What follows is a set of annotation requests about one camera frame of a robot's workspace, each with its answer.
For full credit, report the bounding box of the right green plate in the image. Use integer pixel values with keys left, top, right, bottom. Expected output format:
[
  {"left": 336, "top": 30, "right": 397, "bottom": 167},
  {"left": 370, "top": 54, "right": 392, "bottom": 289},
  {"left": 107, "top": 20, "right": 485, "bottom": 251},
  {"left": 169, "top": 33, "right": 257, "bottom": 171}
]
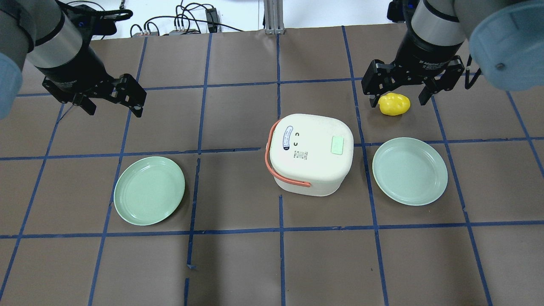
[{"left": 372, "top": 137, "right": 448, "bottom": 207}]

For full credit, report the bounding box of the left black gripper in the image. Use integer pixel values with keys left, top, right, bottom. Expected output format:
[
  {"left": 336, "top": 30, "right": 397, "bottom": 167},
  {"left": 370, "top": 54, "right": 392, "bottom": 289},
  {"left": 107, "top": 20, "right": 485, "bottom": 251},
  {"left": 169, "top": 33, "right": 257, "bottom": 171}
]
[{"left": 41, "top": 44, "right": 147, "bottom": 118}]

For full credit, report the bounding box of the black cable bundle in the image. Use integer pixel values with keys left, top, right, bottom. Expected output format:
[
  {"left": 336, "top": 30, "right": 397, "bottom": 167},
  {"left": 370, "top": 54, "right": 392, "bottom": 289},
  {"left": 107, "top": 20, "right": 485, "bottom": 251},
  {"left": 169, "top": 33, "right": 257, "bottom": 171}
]
[{"left": 130, "top": 0, "right": 245, "bottom": 38}]

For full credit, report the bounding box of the white rice cooker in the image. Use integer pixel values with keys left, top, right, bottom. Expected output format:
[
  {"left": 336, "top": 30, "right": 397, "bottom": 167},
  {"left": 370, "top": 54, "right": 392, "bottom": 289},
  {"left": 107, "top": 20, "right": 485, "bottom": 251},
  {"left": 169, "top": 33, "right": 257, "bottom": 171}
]
[{"left": 264, "top": 113, "right": 354, "bottom": 196}]

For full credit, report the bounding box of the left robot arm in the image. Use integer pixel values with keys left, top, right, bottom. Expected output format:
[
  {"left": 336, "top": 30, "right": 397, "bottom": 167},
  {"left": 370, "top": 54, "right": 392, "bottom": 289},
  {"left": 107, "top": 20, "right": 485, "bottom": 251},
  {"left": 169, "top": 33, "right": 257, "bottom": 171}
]
[{"left": 0, "top": 0, "right": 147, "bottom": 119}]

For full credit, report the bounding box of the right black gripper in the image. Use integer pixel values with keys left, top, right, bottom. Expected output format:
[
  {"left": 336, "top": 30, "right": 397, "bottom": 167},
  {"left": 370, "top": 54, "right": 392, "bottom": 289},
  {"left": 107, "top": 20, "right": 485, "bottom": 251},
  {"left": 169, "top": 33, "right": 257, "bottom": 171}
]
[{"left": 361, "top": 32, "right": 465, "bottom": 107}]

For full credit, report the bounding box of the left green plate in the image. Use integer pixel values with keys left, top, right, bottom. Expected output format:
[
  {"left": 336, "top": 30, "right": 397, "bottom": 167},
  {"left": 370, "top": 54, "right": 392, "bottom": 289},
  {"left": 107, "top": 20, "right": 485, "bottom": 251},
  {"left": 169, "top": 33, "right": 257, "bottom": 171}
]
[{"left": 113, "top": 156, "right": 185, "bottom": 226}]

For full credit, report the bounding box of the aluminium frame post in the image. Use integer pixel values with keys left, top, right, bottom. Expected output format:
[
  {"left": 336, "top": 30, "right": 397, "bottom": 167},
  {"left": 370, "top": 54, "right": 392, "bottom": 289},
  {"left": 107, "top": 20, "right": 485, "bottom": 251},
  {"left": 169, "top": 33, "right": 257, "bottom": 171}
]
[{"left": 263, "top": 0, "right": 285, "bottom": 35}]

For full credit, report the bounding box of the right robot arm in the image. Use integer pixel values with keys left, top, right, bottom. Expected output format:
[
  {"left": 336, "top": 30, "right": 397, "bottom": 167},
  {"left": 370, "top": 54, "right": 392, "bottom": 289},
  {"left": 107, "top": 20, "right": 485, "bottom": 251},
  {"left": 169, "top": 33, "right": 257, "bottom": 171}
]
[{"left": 362, "top": 0, "right": 544, "bottom": 107}]

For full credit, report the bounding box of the green plate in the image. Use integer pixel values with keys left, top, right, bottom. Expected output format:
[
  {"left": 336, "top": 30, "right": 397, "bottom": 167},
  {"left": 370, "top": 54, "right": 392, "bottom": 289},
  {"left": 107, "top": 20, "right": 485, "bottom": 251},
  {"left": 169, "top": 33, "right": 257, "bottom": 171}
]
[
  {"left": 372, "top": 137, "right": 448, "bottom": 207},
  {"left": 113, "top": 156, "right": 185, "bottom": 226}
]

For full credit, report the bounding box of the black power adapter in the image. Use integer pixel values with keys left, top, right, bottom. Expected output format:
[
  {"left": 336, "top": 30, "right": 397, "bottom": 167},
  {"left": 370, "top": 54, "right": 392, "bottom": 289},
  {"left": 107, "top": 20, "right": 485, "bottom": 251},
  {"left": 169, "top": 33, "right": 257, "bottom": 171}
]
[{"left": 205, "top": 8, "right": 220, "bottom": 33}]

